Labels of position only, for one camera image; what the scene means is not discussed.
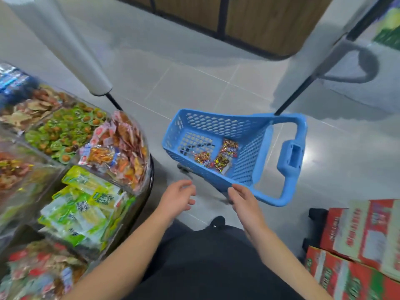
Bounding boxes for person's right hand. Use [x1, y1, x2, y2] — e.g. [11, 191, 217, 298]
[227, 184, 271, 233]

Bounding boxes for black shoe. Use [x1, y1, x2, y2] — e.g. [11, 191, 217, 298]
[209, 215, 228, 229]
[302, 208, 330, 252]

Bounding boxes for person's black clothing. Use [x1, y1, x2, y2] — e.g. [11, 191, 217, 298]
[125, 217, 305, 300]

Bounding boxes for pile of orange brown packets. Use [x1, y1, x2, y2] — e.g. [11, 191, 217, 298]
[0, 84, 77, 133]

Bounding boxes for blue plastic shopping basket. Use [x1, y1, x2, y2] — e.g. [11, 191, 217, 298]
[162, 108, 309, 208]

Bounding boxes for pile of pink-label meat packets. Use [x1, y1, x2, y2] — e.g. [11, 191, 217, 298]
[79, 110, 151, 189]

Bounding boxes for pile of green egg packets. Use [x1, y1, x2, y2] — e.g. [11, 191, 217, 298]
[25, 104, 109, 164]

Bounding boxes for black pole rod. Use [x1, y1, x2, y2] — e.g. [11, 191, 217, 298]
[105, 92, 125, 112]

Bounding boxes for pile of blue orange packets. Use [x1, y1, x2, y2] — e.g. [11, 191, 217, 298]
[0, 62, 40, 111]

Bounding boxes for pile of lime green packets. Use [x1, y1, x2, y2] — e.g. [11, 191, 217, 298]
[37, 165, 136, 249]

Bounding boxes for person's left hand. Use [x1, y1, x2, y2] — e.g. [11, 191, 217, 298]
[156, 179, 198, 224]

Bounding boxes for wooden cabinet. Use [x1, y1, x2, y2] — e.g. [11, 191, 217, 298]
[109, 0, 336, 61]

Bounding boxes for black pull handle bar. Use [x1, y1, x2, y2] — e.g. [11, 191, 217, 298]
[274, 0, 400, 118]

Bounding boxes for person's left forearm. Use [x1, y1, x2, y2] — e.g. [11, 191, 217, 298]
[78, 212, 174, 300]

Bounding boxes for person's right forearm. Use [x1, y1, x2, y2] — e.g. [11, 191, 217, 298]
[250, 225, 333, 300]

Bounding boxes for pile of beige packets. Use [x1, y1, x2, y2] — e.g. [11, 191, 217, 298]
[0, 239, 90, 300]

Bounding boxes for clear acrylic snack shelves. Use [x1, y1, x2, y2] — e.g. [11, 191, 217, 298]
[0, 59, 155, 300]

